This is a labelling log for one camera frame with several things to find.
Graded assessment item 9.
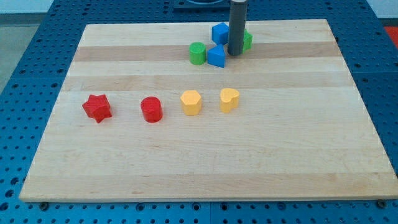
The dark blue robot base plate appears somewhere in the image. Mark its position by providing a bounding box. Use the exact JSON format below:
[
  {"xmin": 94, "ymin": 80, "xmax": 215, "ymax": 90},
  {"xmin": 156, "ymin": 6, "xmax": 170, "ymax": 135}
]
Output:
[{"xmin": 172, "ymin": 0, "xmax": 230, "ymax": 12}]

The yellow heart block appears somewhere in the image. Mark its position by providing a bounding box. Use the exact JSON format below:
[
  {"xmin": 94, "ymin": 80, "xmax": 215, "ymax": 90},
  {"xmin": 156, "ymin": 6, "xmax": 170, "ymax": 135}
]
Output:
[{"xmin": 220, "ymin": 88, "xmax": 240, "ymax": 113}]

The wooden board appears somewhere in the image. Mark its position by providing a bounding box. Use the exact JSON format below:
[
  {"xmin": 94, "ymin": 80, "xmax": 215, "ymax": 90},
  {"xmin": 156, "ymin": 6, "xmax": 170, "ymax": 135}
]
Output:
[{"xmin": 19, "ymin": 19, "xmax": 397, "ymax": 203}]

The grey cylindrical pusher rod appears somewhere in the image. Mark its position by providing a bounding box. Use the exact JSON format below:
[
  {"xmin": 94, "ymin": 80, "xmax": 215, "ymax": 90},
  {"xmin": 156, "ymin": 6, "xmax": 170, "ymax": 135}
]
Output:
[{"xmin": 228, "ymin": 0, "xmax": 248, "ymax": 56}]

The green star block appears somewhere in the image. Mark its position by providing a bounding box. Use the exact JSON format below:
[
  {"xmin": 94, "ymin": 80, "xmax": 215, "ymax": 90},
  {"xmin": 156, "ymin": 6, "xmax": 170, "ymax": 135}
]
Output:
[{"xmin": 243, "ymin": 29, "xmax": 253, "ymax": 53}]

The blue triangle block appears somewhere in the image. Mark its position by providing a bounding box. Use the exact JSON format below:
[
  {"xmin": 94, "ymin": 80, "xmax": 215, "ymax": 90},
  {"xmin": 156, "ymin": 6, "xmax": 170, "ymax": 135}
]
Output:
[{"xmin": 207, "ymin": 44, "xmax": 226, "ymax": 68}]

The red star block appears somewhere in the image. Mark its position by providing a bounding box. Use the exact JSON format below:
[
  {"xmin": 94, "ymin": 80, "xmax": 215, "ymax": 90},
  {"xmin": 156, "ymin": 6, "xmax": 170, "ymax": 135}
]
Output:
[{"xmin": 82, "ymin": 95, "xmax": 112, "ymax": 123}]

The red cylinder block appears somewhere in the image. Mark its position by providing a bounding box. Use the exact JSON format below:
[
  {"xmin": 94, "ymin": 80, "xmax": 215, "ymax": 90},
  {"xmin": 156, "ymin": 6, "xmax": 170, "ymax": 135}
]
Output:
[{"xmin": 141, "ymin": 96, "xmax": 163, "ymax": 123}]

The blue cube block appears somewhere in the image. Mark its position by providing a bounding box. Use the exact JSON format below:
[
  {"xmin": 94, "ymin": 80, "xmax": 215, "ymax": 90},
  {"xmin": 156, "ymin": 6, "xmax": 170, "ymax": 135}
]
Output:
[{"xmin": 211, "ymin": 22, "xmax": 229, "ymax": 45}]

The green cylinder block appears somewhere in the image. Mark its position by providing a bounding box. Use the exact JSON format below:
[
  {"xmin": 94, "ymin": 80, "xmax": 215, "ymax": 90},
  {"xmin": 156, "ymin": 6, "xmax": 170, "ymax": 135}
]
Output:
[{"xmin": 189, "ymin": 42, "xmax": 206, "ymax": 65}]

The yellow hexagon block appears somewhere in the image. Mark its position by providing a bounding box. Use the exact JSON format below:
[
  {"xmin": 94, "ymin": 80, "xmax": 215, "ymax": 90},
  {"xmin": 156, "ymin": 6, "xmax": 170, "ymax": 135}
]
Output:
[{"xmin": 180, "ymin": 90, "xmax": 202, "ymax": 116}]

